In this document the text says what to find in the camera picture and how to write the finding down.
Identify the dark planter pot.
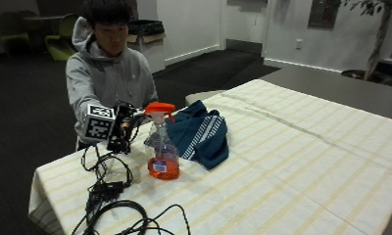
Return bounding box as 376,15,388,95
340,68,392,88

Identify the person in grey hoodie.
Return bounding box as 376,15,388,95
65,0,161,152

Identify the black adapter box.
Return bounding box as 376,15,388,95
91,181,126,199

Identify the clear spray bottle orange cap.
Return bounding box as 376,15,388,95
143,101,182,181

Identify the green chair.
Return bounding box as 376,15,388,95
43,13,82,62
0,10,37,55

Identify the dark wall panel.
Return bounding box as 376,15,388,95
307,0,343,30

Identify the blue cloth with white stripes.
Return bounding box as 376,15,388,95
163,99,230,171

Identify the indoor tree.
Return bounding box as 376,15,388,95
340,0,392,81

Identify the white bin with black bag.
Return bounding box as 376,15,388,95
126,19,167,74

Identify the thin black glove cable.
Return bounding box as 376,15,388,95
81,142,135,190

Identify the thick black cable loop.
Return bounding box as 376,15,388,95
73,195,151,235

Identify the white cube with black markers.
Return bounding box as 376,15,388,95
83,103,118,141

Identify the cream striped tablecloth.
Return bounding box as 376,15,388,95
29,78,392,235

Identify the dark round table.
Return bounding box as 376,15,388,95
23,13,71,33

